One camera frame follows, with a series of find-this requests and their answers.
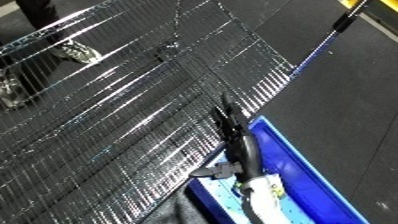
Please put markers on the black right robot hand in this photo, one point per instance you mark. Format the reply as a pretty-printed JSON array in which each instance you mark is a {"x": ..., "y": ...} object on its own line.
[{"x": 243, "y": 150}]

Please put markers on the pale right robot arm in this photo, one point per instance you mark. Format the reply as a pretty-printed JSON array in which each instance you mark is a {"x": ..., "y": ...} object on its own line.
[{"x": 263, "y": 203}]

